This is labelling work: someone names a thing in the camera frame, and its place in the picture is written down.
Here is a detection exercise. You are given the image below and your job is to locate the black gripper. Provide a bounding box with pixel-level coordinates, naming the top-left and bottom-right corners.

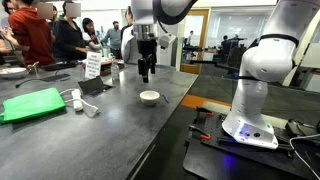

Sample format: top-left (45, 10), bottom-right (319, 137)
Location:
top-left (136, 38), bottom-right (158, 84)

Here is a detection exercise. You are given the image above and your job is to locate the white bowl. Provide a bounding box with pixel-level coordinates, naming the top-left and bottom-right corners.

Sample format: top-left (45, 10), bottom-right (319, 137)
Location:
top-left (139, 90), bottom-right (161, 107)

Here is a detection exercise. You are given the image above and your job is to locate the person in white top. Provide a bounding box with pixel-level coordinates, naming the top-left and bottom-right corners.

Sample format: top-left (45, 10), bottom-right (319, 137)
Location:
top-left (120, 5), bottom-right (141, 65)

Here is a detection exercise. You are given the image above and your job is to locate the clear plastic water bottle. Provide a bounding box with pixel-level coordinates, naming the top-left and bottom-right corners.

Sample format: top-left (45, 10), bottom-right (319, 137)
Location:
top-left (110, 57), bottom-right (121, 82)

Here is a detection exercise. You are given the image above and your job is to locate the dark brown tray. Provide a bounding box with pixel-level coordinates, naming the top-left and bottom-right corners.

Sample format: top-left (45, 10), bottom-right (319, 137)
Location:
top-left (99, 59), bottom-right (126, 77)

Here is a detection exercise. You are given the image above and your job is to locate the man in grey shirt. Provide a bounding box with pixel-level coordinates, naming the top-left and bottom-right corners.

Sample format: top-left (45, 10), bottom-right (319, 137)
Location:
top-left (100, 20), bottom-right (123, 60)

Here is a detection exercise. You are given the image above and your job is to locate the white paper sign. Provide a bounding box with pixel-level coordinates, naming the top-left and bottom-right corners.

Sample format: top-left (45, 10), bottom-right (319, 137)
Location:
top-left (84, 51), bottom-right (103, 80)

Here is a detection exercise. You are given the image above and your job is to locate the black pop-up table outlet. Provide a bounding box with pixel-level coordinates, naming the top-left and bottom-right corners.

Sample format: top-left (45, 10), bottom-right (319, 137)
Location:
top-left (77, 75), bottom-right (114, 97)

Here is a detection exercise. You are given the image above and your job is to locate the long dark haired woman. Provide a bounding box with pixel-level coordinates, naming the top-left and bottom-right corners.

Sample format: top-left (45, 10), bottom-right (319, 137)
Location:
top-left (81, 17), bottom-right (103, 53)

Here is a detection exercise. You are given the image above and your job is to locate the orange black clamp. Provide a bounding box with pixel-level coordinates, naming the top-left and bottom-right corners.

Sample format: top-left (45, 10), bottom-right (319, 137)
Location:
top-left (195, 106), bottom-right (215, 118)
top-left (187, 124), bottom-right (212, 141)

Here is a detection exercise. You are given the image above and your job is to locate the white power strip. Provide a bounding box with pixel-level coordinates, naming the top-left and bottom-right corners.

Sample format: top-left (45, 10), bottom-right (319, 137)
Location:
top-left (71, 88), bottom-right (84, 112)

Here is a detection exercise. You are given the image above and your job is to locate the seated person in office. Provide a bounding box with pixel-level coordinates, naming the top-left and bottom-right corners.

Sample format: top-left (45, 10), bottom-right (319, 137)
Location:
top-left (220, 34), bottom-right (234, 58)

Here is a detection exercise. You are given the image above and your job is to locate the person in black jacket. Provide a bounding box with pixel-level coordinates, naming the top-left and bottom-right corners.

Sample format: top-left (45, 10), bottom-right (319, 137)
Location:
top-left (53, 0), bottom-right (88, 62)

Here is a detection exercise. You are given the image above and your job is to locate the black tablet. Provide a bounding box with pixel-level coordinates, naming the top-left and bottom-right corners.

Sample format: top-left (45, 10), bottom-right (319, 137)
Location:
top-left (41, 62), bottom-right (77, 72)

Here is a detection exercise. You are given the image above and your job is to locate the small metal cup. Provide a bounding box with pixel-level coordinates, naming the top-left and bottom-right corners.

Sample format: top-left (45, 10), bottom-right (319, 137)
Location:
top-left (26, 61), bottom-right (41, 75)

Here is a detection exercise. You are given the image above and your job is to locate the black perforated base board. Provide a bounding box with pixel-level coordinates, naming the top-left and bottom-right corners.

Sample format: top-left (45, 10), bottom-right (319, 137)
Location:
top-left (182, 108), bottom-right (320, 180)

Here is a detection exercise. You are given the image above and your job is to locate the green fabric bag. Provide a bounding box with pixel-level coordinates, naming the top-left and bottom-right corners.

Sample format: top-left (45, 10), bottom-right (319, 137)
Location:
top-left (0, 87), bottom-right (67, 125)

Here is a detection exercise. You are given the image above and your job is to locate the person in red hoodie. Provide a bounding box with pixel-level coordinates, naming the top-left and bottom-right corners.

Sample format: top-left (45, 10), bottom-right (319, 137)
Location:
top-left (0, 0), bottom-right (56, 67)

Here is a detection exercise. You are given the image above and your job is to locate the white plate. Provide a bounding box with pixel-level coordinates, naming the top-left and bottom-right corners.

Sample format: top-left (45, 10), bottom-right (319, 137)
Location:
top-left (0, 67), bottom-right (30, 80)

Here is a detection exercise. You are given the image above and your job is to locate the person with glasses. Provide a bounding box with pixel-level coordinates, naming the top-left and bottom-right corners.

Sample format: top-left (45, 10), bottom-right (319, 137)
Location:
top-left (0, 0), bottom-right (18, 29)

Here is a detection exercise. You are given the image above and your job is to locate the black box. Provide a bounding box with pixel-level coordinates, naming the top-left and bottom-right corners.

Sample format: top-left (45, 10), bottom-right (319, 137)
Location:
top-left (284, 118), bottom-right (320, 138)

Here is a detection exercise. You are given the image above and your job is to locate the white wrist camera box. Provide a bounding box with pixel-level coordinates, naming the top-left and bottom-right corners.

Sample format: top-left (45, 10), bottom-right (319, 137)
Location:
top-left (157, 32), bottom-right (177, 50)

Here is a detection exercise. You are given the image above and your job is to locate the orange wooden door frame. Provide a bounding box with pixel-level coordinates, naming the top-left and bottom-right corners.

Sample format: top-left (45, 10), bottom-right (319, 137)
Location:
top-left (180, 8), bottom-right (211, 75)

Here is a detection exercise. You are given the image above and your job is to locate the black cable with flat device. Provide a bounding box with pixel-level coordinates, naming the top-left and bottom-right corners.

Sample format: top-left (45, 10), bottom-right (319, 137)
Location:
top-left (14, 73), bottom-right (71, 89)

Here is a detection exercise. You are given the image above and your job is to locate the thin white cable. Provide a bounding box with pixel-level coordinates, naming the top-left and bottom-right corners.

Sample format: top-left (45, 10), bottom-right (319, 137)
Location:
top-left (289, 133), bottom-right (320, 180)

